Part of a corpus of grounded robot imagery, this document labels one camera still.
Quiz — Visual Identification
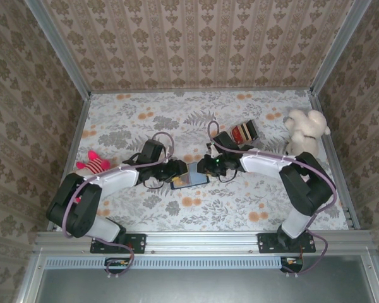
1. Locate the blue card holder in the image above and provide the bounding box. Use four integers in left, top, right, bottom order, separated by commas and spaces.
170, 161, 210, 191

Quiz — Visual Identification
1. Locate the red credit card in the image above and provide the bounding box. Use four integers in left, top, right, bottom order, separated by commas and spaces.
229, 124, 242, 145

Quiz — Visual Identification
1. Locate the brown striped credit card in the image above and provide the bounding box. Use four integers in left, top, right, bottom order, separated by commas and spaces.
238, 122, 250, 142

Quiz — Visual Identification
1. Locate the black credit card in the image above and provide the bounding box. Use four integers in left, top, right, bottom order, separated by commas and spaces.
246, 119, 259, 140

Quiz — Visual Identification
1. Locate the striped brown box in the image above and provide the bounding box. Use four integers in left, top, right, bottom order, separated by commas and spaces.
228, 119, 260, 152

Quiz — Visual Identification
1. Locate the pink striped plush toy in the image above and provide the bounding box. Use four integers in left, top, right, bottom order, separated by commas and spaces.
75, 150, 112, 175

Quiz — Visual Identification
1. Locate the white plush dog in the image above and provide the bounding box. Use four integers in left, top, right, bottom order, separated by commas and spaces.
283, 108, 332, 158

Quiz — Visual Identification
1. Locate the black connector board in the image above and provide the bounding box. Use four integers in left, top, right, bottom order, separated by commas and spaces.
104, 257, 129, 275
280, 256, 304, 274

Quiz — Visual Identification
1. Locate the grey metal panel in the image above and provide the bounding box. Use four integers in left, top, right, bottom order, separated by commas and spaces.
12, 254, 379, 303

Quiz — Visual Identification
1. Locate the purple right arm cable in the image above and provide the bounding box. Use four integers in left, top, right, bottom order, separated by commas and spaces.
207, 120, 338, 278

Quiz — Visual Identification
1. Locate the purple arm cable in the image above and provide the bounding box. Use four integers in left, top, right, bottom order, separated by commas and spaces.
63, 131, 175, 280
207, 120, 338, 278

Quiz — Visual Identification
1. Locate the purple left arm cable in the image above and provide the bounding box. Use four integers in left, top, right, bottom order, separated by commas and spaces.
63, 131, 175, 280

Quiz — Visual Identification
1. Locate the aluminium mounting rail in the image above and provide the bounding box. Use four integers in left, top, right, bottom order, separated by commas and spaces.
34, 229, 375, 255

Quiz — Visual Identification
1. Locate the aluminium table end rail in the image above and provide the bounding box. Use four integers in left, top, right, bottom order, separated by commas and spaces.
90, 89, 313, 95

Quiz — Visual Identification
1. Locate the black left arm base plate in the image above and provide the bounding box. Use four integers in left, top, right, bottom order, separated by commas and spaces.
90, 232, 147, 254

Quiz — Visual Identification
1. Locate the white slotted cable duct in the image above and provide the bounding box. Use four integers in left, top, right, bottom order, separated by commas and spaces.
45, 256, 304, 270

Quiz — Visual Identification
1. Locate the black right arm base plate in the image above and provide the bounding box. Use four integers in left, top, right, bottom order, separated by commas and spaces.
257, 232, 316, 254

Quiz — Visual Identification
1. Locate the aluminium table side rail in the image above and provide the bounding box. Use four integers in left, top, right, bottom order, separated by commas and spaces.
47, 94, 92, 233
309, 91, 361, 230

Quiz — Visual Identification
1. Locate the aluminium frame post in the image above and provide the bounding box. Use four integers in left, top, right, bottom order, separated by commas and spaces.
24, 0, 92, 97
311, 0, 373, 92

